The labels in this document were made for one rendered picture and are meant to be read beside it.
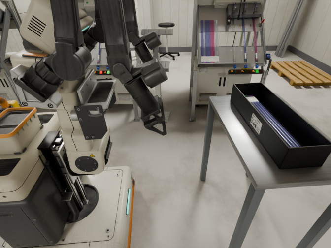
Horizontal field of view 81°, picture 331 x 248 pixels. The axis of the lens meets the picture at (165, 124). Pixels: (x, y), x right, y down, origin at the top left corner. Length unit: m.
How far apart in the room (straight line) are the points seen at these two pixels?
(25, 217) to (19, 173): 0.23
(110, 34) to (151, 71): 0.14
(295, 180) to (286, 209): 0.97
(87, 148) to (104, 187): 0.59
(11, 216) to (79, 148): 0.42
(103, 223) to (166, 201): 0.56
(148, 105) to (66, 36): 0.27
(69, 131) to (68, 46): 0.46
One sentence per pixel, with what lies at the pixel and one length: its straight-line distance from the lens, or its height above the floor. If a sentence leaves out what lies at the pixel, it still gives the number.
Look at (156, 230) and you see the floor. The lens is 1.56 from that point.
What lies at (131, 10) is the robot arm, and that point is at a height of 1.32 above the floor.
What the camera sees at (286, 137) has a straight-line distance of 1.00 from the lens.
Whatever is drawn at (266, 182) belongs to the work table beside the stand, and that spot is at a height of 0.80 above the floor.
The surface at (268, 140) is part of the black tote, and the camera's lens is 0.94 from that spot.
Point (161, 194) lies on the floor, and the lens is 1.71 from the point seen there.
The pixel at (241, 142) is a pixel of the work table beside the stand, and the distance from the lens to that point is 0.97.
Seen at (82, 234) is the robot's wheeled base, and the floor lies 0.28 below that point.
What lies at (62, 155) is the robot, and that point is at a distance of 1.06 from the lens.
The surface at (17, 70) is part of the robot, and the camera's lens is 0.69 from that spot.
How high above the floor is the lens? 1.40
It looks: 35 degrees down
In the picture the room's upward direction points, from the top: 2 degrees counter-clockwise
